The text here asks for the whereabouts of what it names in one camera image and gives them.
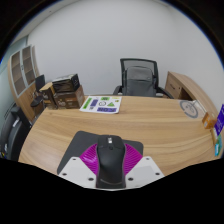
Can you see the grey backpack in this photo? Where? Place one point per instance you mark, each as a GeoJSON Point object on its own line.
{"type": "Point", "coordinates": [139, 81]}

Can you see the dark grey mouse pad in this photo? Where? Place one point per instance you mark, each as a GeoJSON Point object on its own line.
{"type": "Point", "coordinates": [80, 143]}

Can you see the small tan box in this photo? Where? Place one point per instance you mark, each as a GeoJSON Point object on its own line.
{"type": "Point", "coordinates": [213, 136]}

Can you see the large brown cardboard box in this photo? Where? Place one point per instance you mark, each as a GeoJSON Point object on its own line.
{"type": "Point", "coordinates": [70, 99]}

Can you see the wooden side desk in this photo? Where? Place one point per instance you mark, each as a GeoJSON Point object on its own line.
{"type": "Point", "coordinates": [186, 85]}

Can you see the small blue box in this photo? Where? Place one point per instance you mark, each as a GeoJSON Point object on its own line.
{"type": "Point", "coordinates": [216, 150]}

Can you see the small brown cardboard box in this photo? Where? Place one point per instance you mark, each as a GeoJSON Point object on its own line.
{"type": "Point", "coordinates": [48, 96]}

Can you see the wooden shelf unit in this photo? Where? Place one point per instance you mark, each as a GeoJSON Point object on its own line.
{"type": "Point", "coordinates": [21, 75]}

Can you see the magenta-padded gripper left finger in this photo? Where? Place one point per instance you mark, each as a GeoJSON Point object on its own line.
{"type": "Point", "coordinates": [75, 170]}

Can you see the purple package card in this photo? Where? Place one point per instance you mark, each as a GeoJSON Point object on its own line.
{"type": "Point", "coordinates": [220, 121]}

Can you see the orange-brown cardboard box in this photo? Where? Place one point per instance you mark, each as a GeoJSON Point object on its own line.
{"type": "Point", "coordinates": [209, 120]}

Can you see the black mesh office chair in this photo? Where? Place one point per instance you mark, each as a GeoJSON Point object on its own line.
{"type": "Point", "coordinates": [138, 62]}

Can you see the large black office chair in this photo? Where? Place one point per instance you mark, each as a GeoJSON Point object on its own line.
{"type": "Point", "coordinates": [13, 133]}

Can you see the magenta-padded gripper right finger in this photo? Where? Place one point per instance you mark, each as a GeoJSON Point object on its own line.
{"type": "Point", "coordinates": [146, 170]}

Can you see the white printed paper sheet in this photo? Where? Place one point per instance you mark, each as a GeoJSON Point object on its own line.
{"type": "Point", "coordinates": [100, 105]}

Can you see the small black chair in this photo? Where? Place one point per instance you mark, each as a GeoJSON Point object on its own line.
{"type": "Point", "coordinates": [40, 81]}

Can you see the black cardboard box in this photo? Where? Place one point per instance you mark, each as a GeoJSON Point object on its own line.
{"type": "Point", "coordinates": [66, 83]}

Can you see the dark grey computer mouse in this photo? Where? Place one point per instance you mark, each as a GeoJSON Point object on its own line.
{"type": "Point", "coordinates": [110, 163]}

